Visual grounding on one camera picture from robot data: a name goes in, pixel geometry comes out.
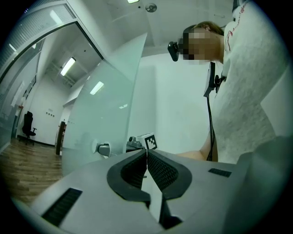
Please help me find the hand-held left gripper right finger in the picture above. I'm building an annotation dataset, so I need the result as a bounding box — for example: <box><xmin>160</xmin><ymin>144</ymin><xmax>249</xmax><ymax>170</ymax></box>
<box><xmin>147</xmin><ymin>149</ymin><xmax>249</xmax><ymax>234</ymax></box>

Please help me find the frosted glass door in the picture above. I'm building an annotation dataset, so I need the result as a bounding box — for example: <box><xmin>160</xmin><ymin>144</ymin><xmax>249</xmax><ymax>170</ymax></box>
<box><xmin>61</xmin><ymin>32</ymin><xmax>148</xmax><ymax>177</ymax></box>

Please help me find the dark wooden panel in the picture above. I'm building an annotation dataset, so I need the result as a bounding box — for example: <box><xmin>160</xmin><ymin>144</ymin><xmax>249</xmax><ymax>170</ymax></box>
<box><xmin>55</xmin><ymin>121</ymin><xmax>67</xmax><ymax>156</ymax></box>

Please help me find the black neck mount clip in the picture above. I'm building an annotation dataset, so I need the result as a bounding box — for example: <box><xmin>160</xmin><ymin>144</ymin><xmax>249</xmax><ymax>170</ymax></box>
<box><xmin>214</xmin><ymin>74</ymin><xmax>227</xmax><ymax>93</ymax></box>

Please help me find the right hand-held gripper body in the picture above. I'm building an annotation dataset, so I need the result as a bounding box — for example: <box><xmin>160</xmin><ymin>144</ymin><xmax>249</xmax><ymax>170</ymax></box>
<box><xmin>126</xmin><ymin>132</ymin><xmax>159</xmax><ymax>153</ymax></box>

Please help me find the glass transom with blinds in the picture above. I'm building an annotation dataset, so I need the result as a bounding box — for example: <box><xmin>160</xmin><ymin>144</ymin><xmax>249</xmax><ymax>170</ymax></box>
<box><xmin>8</xmin><ymin>3</ymin><xmax>77</xmax><ymax>60</ymax></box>

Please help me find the black office chair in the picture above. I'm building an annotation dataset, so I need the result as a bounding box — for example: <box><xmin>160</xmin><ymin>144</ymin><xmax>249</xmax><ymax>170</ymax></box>
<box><xmin>22</xmin><ymin>111</ymin><xmax>38</xmax><ymax>145</ymax></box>

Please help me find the black head-mounted camera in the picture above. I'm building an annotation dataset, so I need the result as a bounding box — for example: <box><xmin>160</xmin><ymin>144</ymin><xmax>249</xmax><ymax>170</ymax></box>
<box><xmin>167</xmin><ymin>41</ymin><xmax>181</xmax><ymax>62</ymax></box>

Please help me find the person's grey sweatshirt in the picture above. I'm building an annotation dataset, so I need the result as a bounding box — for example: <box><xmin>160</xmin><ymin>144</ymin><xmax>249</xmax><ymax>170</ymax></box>
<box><xmin>210</xmin><ymin>0</ymin><xmax>293</xmax><ymax>165</ymax></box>

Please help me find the glass partition panel with blinds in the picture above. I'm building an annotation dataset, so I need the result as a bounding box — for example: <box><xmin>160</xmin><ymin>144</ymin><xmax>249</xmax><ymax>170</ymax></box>
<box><xmin>0</xmin><ymin>38</ymin><xmax>45</xmax><ymax>153</ymax></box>

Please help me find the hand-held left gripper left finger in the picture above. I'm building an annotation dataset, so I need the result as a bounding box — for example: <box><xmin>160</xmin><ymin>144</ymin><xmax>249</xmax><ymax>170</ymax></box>
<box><xmin>29</xmin><ymin>149</ymin><xmax>166</xmax><ymax>234</ymax></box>

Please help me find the thin black cable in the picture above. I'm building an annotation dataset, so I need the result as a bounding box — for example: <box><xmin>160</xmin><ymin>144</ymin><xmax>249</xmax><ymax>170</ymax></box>
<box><xmin>206</xmin><ymin>96</ymin><xmax>217</xmax><ymax>162</ymax></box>

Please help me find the black chest pack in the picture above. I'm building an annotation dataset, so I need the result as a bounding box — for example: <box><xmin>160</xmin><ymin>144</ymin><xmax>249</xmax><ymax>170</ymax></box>
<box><xmin>203</xmin><ymin>61</ymin><xmax>217</xmax><ymax>98</ymax></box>

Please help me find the person's head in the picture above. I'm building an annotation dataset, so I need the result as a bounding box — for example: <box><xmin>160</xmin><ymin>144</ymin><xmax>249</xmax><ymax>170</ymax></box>
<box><xmin>183</xmin><ymin>21</ymin><xmax>225</xmax><ymax>66</ymax></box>

